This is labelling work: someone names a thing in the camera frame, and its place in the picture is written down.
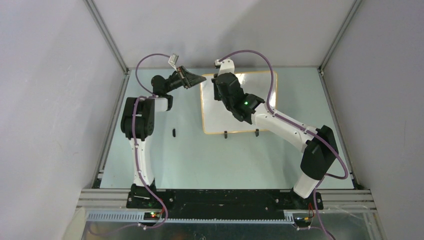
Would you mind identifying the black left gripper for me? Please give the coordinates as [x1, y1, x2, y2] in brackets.
[164, 66, 206, 94]

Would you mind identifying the yellow framed whiteboard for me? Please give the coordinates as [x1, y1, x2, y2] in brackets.
[199, 70, 279, 135]

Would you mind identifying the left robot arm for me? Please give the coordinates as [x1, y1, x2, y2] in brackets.
[120, 66, 207, 208]

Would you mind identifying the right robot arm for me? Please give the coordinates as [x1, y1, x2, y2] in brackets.
[211, 73, 339, 209]

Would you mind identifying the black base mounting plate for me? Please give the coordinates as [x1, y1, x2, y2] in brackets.
[126, 186, 324, 221]

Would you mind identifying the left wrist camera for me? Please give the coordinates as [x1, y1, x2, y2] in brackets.
[168, 53, 179, 68]

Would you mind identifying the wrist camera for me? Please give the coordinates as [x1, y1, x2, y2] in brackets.
[214, 58, 235, 76]
[168, 53, 179, 68]

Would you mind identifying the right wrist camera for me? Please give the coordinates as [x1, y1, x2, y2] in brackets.
[214, 58, 235, 76]

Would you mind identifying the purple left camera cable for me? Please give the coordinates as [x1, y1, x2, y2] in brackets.
[88, 52, 173, 231]

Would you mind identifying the purple camera cable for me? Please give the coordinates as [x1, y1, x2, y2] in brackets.
[218, 49, 350, 240]
[88, 52, 173, 231]

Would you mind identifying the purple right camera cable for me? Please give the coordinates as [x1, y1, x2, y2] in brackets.
[218, 49, 350, 240]

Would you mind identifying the aluminium frame rail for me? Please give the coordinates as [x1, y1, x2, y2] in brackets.
[84, 0, 129, 189]

